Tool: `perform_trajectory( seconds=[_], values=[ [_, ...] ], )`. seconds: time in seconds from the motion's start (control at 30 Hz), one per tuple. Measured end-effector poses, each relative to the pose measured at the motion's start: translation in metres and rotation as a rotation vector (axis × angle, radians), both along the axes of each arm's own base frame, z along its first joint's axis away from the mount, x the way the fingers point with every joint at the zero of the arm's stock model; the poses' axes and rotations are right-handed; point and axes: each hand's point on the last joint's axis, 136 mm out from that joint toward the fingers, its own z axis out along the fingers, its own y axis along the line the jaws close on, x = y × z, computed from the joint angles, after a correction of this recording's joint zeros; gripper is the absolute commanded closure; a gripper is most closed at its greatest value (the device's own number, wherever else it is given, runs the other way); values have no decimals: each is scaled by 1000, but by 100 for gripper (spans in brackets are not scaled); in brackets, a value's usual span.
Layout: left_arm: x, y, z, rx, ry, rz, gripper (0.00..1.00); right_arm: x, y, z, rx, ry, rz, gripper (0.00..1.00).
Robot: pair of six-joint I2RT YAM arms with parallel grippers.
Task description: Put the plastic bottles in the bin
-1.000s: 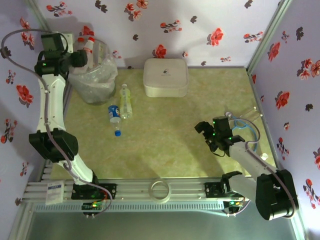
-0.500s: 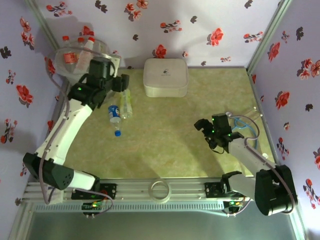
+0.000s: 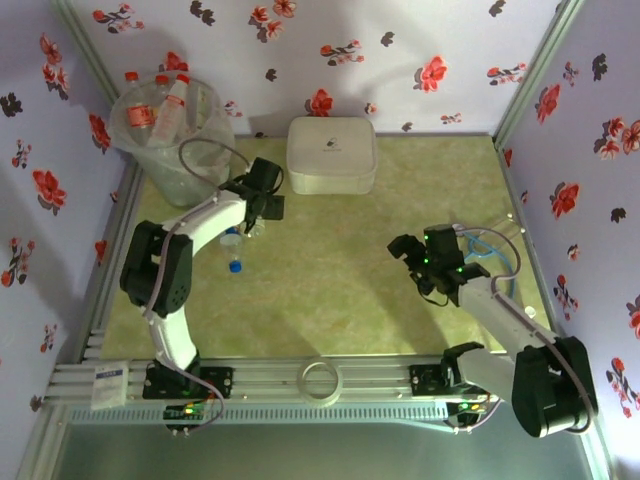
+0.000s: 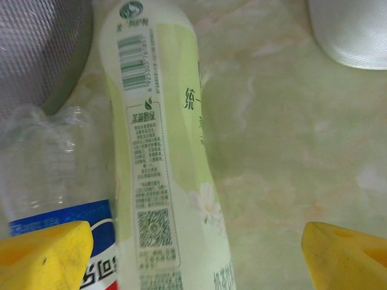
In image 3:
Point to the clear bottle with blue cap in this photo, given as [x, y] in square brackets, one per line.
[235, 266]

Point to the clear plastic trash bin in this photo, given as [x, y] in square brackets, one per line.
[185, 185]

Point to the white bottle cap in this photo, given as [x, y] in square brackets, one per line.
[530, 312]

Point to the white bottle with red cap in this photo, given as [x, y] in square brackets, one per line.
[170, 112]

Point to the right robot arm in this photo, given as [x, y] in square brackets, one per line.
[500, 315]

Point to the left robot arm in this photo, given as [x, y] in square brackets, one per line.
[160, 270]

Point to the clear plastic bin liner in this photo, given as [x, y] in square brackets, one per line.
[220, 130]

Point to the white zippered case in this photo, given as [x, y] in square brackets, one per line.
[330, 150]

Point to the clear acrylic holder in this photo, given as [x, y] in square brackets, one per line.
[515, 225]

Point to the clear tape roll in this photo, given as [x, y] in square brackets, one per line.
[302, 387]

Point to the white paper label card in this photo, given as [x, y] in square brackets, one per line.
[109, 385]

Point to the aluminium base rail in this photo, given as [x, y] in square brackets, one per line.
[270, 380]

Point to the aluminium frame post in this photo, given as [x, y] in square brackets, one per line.
[82, 42]
[537, 70]

